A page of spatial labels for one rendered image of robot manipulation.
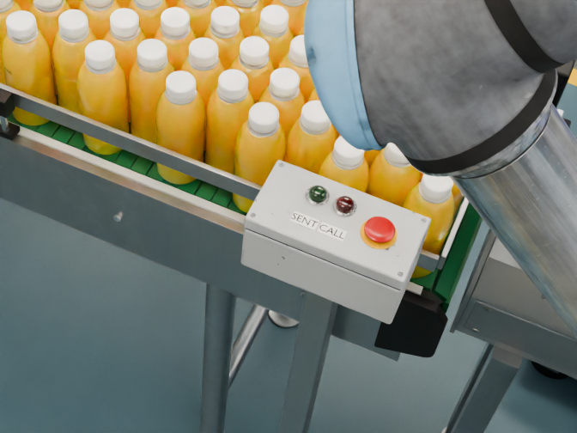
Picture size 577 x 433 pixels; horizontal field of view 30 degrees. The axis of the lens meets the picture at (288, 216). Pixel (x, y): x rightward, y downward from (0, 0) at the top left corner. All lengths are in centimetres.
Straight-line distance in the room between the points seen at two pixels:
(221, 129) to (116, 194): 21
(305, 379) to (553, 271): 83
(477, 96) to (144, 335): 182
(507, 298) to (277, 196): 42
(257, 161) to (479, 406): 70
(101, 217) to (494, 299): 59
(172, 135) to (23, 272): 115
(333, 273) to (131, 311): 124
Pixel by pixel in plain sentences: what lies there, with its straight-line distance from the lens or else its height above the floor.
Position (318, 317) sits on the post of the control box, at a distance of 142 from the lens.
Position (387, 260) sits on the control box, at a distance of 124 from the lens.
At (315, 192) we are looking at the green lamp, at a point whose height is 111.
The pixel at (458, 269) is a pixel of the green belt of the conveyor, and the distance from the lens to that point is 151.
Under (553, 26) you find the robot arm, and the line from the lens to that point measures 63.
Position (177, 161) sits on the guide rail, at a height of 97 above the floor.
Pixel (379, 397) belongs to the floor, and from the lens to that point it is 240.
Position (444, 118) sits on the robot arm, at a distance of 67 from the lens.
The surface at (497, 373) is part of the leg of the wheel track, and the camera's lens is 179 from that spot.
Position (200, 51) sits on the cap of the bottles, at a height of 108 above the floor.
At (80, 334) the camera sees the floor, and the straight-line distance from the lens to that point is 244.
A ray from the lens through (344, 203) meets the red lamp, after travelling 127.
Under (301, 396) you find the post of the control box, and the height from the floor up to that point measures 67.
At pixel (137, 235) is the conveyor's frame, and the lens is 162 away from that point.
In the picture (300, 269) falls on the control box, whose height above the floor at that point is 104.
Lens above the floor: 212
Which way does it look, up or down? 54 degrees down
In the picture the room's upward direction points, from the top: 8 degrees clockwise
